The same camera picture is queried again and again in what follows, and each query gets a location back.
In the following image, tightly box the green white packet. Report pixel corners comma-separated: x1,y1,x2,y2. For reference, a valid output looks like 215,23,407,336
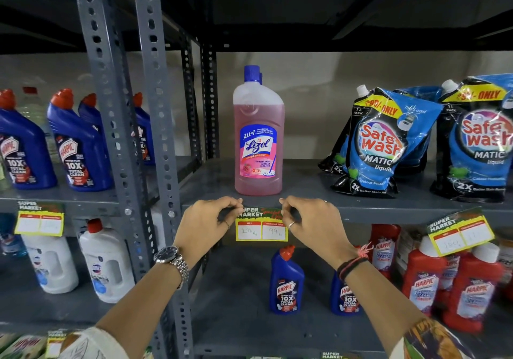
0,332,47,359

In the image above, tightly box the grey slotted metal shelving rack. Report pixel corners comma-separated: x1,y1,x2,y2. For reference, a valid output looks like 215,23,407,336
131,0,513,359
0,0,203,359

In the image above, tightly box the blue detergent refill pouch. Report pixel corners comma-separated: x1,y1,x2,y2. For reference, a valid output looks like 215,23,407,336
331,85,444,198
318,106,361,175
430,73,513,204
394,86,444,172

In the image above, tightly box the black thread bracelet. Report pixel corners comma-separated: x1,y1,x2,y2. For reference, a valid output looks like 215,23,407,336
337,256,370,282

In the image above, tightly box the clear bottle of blue liquid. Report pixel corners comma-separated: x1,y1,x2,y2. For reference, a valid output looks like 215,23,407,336
0,213,28,257

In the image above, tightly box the red bathroom cleaner bottle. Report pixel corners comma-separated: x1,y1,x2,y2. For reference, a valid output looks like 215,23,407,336
402,236,448,318
496,230,513,301
442,242,505,335
368,224,402,280
435,254,461,308

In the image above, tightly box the silver metal wristwatch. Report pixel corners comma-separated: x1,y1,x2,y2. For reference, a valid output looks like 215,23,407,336
153,245,190,290

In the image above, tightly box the person's left hand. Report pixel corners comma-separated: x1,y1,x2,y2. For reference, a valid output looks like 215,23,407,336
173,196,244,268

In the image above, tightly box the person's right forearm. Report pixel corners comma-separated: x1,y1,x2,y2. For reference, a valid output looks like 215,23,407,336
340,259,426,356

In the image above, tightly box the blue toilet cleaner bottle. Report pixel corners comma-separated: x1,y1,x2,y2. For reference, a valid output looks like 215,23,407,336
133,92,156,166
0,89,57,190
46,88,115,192
78,93,106,135
329,270,364,316
269,245,305,315

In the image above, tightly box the red thread bracelet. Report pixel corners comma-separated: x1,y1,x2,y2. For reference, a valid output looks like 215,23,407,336
340,242,374,282

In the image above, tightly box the person's right hand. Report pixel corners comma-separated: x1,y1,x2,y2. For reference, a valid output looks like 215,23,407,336
279,195,359,270

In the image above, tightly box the white bottle with red cap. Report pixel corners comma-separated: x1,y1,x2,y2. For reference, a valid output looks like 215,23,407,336
79,218,136,304
22,234,79,295

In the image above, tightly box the colourful patterned right sleeve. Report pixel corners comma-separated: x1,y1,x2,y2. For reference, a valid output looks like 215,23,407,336
390,317,480,359

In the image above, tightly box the person's left forearm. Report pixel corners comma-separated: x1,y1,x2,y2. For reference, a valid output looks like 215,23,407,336
95,259,187,359

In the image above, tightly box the white patterned left sleeve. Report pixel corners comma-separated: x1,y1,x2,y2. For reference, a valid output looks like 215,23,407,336
58,326,130,359

